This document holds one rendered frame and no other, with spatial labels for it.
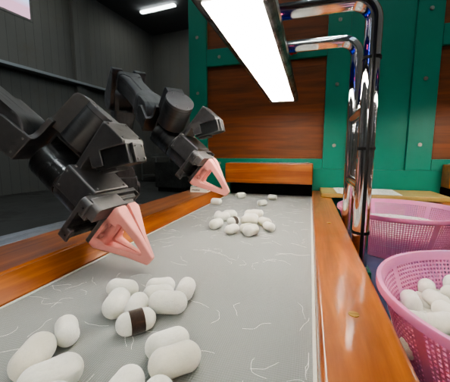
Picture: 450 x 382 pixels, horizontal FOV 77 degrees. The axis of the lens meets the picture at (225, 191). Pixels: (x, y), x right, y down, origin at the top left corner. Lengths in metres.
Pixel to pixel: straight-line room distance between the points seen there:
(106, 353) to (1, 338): 0.10
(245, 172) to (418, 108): 0.57
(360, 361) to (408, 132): 0.91
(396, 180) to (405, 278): 0.68
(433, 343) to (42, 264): 0.40
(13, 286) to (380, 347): 0.35
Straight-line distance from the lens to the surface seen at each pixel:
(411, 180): 1.08
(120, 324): 0.27
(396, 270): 0.40
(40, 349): 0.26
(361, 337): 0.24
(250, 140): 1.06
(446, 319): 0.35
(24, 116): 0.45
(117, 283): 0.33
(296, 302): 0.32
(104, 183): 0.40
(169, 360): 0.22
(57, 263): 0.43
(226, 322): 0.28
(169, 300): 0.29
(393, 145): 1.07
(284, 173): 0.97
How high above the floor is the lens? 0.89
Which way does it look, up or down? 8 degrees down
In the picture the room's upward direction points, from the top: straight up
